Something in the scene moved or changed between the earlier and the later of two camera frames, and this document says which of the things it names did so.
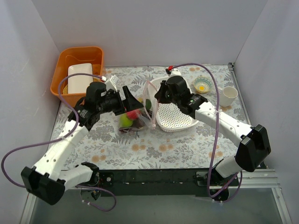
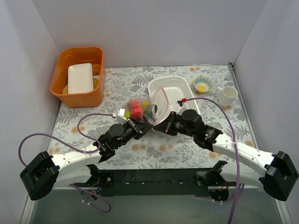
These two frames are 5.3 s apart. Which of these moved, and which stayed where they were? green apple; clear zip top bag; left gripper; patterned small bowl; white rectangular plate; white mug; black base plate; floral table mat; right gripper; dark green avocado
Moved: left gripper; dark green avocado; green apple; clear zip top bag; right gripper
Stayed: patterned small bowl; black base plate; floral table mat; white rectangular plate; white mug
